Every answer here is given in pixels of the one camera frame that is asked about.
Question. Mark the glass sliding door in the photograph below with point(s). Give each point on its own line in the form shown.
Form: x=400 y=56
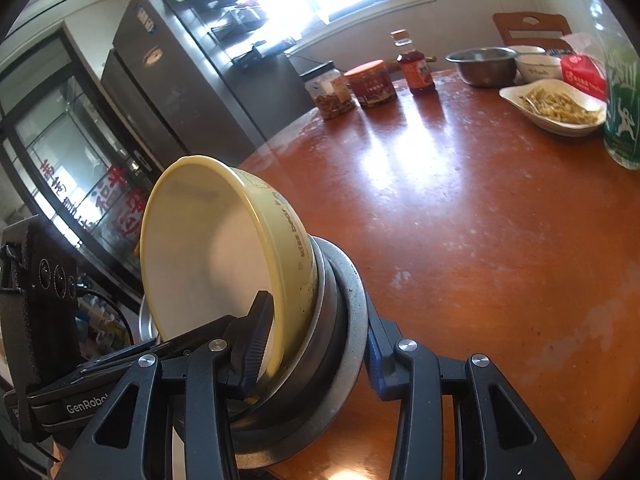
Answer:
x=60 y=150

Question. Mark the bean sprout dish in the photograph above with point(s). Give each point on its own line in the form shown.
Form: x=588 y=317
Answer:
x=560 y=105

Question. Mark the red jar with orange lid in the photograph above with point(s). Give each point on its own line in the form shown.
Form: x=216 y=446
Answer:
x=372 y=85

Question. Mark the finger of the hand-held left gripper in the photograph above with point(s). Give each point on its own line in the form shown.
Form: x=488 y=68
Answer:
x=120 y=360

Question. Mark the black flat box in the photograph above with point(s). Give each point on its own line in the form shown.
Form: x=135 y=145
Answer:
x=250 y=55

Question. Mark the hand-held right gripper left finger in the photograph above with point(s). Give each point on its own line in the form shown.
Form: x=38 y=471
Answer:
x=256 y=345

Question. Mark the steel bowl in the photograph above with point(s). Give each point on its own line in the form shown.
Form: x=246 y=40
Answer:
x=485 y=70

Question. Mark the green glass bottle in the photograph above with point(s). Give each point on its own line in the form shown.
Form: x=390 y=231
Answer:
x=622 y=120

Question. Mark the steel plate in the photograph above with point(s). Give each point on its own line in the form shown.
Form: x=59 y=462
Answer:
x=330 y=280

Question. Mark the yellow bowl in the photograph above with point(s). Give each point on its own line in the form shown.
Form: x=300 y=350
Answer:
x=210 y=240

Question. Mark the white plate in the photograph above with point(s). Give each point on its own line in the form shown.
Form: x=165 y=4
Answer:
x=515 y=96

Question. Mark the steel basin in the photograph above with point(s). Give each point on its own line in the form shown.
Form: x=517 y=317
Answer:
x=320 y=410

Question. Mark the brown wooden chair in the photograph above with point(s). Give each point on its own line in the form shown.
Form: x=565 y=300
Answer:
x=505 y=25

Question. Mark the clear jar with black lid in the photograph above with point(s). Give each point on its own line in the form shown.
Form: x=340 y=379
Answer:
x=330 y=92

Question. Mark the grey refrigerator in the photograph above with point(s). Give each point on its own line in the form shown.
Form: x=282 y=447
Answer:
x=175 y=85

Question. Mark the red tissue pack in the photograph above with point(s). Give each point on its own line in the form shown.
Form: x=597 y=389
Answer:
x=580 y=75

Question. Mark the white printed bowl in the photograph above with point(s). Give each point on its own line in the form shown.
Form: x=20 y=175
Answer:
x=540 y=69

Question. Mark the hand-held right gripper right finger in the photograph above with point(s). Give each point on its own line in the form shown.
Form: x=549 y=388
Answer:
x=380 y=370

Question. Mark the brown sauce bottle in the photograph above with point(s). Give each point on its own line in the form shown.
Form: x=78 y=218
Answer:
x=417 y=72

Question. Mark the cluttered storage shelf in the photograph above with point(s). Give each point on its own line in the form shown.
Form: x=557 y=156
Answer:
x=100 y=330

